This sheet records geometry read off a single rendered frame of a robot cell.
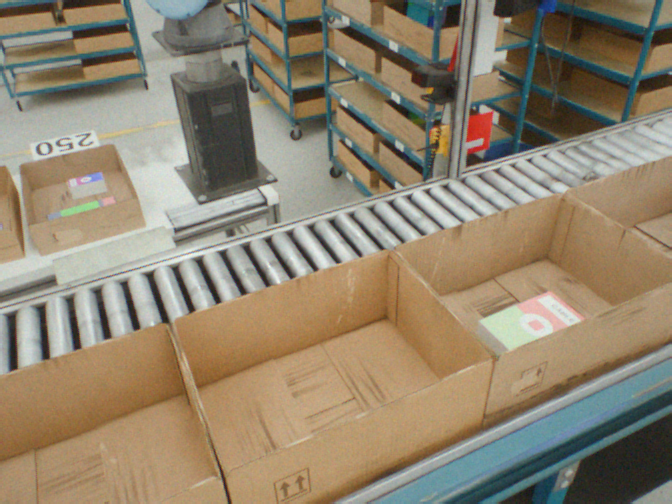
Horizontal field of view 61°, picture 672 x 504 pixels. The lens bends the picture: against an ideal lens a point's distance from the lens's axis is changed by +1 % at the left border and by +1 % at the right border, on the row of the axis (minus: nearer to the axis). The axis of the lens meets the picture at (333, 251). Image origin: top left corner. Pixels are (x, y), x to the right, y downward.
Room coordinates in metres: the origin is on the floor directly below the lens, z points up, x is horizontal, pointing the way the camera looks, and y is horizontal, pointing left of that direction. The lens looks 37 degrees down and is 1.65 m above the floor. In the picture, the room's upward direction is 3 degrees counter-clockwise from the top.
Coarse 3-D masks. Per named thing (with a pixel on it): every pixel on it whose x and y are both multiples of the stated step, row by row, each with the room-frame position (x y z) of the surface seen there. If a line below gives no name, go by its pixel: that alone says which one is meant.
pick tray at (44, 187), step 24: (24, 168) 1.57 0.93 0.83; (48, 168) 1.60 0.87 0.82; (72, 168) 1.62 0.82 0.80; (96, 168) 1.65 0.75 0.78; (120, 168) 1.65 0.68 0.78; (24, 192) 1.42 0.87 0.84; (48, 192) 1.55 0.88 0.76; (120, 192) 1.53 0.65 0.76; (72, 216) 1.27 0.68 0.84; (96, 216) 1.29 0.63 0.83; (120, 216) 1.32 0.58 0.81; (48, 240) 1.24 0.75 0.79; (72, 240) 1.26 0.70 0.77; (96, 240) 1.29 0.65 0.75
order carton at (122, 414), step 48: (144, 336) 0.62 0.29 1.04; (0, 384) 0.54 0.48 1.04; (48, 384) 0.56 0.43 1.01; (96, 384) 0.59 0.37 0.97; (144, 384) 0.61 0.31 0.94; (0, 432) 0.53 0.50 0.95; (48, 432) 0.55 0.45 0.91; (96, 432) 0.56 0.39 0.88; (144, 432) 0.55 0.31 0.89; (192, 432) 0.55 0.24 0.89; (0, 480) 0.48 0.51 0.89; (48, 480) 0.48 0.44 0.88; (96, 480) 0.48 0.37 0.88; (144, 480) 0.47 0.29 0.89; (192, 480) 0.47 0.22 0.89
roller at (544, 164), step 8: (536, 160) 1.63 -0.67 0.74; (544, 160) 1.62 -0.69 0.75; (544, 168) 1.59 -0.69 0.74; (552, 168) 1.57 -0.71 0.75; (560, 168) 1.56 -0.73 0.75; (552, 176) 1.55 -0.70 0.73; (560, 176) 1.53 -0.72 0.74; (568, 176) 1.51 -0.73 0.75; (576, 176) 1.51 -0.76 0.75; (568, 184) 1.49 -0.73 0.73; (576, 184) 1.47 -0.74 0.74
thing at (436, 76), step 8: (432, 64) 1.59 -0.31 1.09; (440, 64) 1.60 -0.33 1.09; (416, 72) 1.56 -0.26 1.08; (424, 72) 1.54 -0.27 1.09; (432, 72) 1.54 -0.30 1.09; (440, 72) 1.55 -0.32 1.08; (448, 72) 1.56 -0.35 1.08; (416, 80) 1.55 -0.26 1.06; (424, 80) 1.53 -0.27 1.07; (432, 80) 1.54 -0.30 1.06; (440, 80) 1.55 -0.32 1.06; (448, 80) 1.56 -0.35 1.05; (432, 88) 1.57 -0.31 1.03; (440, 88) 1.57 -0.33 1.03; (432, 96) 1.56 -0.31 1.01; (440, 96) 1.57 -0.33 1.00
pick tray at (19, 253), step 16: (0, 176) 1.55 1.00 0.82; (0, 192) 1.55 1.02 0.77; (16, 192) 1.52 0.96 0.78; (0, 208) 1.47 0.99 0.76; (16, 208) 1.40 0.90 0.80; (16, 224) 1.30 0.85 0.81; (0, 240) 1.21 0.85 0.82; (16, 240) 1.22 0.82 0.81; (0, 256) 1.20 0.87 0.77; (16, 256) 1.22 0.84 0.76
